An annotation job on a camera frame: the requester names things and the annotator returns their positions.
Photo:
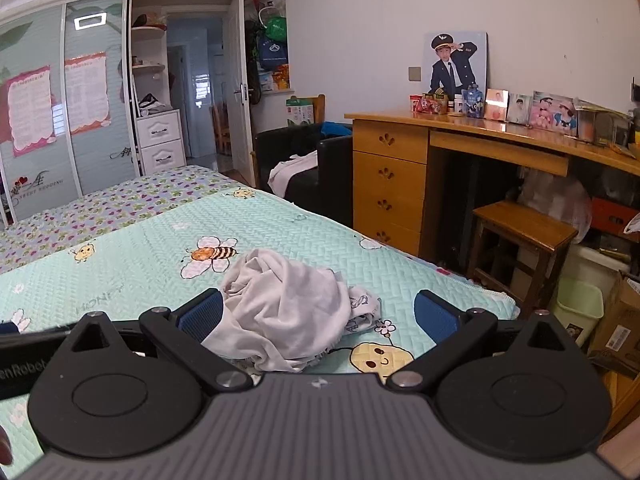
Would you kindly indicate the blue pouch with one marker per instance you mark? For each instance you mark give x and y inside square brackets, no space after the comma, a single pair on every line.
[473,102]

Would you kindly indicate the white bin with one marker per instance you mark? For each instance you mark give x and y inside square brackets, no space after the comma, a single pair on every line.
[595,265]

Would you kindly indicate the pink photo frame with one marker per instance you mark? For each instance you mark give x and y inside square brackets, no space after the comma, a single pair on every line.
[496,105]

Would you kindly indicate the white drawer cabinet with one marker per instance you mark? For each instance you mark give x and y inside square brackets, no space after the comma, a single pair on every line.
[160,145]

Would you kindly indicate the green bag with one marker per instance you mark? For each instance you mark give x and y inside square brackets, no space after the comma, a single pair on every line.
[276,29]

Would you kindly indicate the clear plastic box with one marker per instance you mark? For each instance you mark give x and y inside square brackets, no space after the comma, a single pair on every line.
[602,125]

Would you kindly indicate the red crate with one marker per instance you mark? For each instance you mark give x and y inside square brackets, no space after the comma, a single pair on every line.
[612,212]

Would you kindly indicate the black armchair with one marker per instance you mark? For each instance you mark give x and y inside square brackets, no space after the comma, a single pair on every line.
[330,170]

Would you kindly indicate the white letter-print pajama pants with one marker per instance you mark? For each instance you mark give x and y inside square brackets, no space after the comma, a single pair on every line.
[285,305]

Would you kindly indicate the blue bag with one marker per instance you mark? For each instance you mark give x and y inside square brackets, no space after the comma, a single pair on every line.
[272,54]

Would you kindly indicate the blue cloth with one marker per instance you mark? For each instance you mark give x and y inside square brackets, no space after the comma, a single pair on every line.
[336,129]

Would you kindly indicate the wooden stool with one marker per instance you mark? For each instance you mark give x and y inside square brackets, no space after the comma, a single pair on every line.
[525,222]

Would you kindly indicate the green bee-print quilt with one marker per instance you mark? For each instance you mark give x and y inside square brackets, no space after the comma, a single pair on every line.
[125,260]

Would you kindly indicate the sliding-door wardrobe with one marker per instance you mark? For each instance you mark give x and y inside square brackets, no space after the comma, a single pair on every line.
[50,180]

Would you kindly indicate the black and white cloth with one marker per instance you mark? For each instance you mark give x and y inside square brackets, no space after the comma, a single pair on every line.
[150,104]

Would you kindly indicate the beige wall switch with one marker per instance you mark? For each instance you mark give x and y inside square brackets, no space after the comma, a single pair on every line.
[415,74]

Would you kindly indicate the orange-bordered poster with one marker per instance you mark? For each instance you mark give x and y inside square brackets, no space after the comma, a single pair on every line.
[87,92]

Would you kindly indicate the person's left hand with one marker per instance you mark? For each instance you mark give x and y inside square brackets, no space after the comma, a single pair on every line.
[5,447]

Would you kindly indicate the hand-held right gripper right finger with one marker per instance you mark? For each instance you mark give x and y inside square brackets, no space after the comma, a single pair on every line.
[437,315]

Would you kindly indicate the white door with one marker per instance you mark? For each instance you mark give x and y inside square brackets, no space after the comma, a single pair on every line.
[235,60]

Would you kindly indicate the white plastic bag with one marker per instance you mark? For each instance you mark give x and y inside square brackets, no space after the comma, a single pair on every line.
[560,200]

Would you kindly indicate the cardboard box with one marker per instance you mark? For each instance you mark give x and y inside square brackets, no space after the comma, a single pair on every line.
[617,320]

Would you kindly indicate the wooden desk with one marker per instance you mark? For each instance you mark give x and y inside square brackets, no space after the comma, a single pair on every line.
[395,145]

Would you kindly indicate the light green wastebasket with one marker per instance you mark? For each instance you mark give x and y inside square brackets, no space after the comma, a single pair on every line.
[577,310]

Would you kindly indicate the red snack packets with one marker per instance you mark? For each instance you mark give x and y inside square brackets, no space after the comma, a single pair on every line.
[427,105]

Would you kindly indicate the uniformed figure portrait board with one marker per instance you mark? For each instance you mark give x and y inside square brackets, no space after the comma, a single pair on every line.
[452,70]

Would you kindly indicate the small photo frame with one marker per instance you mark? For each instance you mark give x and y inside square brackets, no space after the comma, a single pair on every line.
[520,109]

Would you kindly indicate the white crumpled cloth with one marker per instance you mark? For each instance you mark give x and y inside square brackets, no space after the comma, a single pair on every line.
[292,172]

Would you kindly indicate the wide photo frame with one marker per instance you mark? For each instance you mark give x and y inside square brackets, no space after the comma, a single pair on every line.
[552,114]

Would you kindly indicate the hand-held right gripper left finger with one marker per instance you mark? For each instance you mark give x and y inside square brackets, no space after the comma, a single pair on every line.
[202,312]

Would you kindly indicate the pink-bordered poster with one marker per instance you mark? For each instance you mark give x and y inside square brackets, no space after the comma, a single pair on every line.
[30,110]

